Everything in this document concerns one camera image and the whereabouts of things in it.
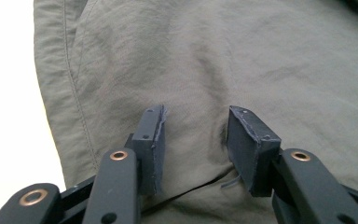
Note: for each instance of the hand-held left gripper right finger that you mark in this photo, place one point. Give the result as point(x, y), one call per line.
point(250, 155)

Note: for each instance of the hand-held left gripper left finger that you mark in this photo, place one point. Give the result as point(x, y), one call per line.
point(149, 146)

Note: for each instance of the olive green cloth garment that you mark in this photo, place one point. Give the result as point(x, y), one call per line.
point(217, 68)

